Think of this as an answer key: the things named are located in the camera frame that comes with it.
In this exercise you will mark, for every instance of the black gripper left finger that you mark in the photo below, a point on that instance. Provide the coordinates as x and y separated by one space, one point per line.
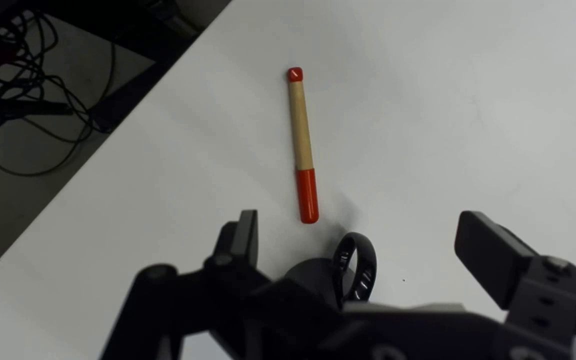
236 241

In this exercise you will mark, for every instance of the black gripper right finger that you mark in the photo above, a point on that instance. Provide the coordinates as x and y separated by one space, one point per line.
528 287

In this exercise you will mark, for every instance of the dark grey ceramic mug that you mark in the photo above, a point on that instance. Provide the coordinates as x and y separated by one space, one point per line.
347 277

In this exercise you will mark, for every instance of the red and tan marker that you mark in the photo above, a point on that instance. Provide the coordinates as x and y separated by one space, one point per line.
303 147

